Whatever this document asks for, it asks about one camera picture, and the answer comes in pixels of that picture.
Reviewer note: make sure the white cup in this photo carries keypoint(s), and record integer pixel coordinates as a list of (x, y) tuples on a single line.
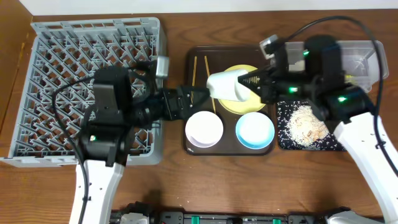
[(225, 86)]

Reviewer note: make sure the clear plastic bin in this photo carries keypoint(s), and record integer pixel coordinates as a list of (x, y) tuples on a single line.
[(357, 59)]

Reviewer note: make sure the grey dishwasher rack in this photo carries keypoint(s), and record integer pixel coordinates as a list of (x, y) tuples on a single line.
[(54, 99)]

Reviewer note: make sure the dark brown serving tray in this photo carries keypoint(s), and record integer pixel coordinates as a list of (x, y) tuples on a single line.
[(219, 59)]

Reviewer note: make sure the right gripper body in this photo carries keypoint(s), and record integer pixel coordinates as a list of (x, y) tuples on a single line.
[(269, 86)]

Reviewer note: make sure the yellow plate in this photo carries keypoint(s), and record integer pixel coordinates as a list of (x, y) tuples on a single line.
[(251, 105)]

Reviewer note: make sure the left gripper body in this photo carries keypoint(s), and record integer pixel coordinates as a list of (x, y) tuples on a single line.
[(173, 103)]

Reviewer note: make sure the black waste tray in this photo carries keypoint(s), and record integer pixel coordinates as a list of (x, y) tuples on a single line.
[(284, 112)]

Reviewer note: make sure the wooden chopstick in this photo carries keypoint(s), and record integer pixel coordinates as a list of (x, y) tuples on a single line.
[(194, 75), (208, 75)]

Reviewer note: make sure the right wooden chopstick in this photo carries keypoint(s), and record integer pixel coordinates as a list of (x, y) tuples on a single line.
[(208, 75)]

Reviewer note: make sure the left wooden chopstick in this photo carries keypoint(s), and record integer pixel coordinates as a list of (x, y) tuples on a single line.
[(194, 75)]

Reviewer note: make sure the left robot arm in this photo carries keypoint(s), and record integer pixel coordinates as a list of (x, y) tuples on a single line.
[(125, 99)]

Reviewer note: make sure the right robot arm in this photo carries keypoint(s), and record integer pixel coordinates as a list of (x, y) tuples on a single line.
[(345, 108)]

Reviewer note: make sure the light blue bowl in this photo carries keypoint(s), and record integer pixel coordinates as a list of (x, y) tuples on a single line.
[(255, 130)]

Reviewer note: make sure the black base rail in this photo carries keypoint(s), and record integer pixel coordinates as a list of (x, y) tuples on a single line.
[(139, 212)]

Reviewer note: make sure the pink bowl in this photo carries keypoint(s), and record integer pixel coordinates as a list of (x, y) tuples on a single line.
[(204, 129)]

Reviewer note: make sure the spilled rice food scraps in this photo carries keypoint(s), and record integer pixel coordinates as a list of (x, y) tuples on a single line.
[(304, 128)]

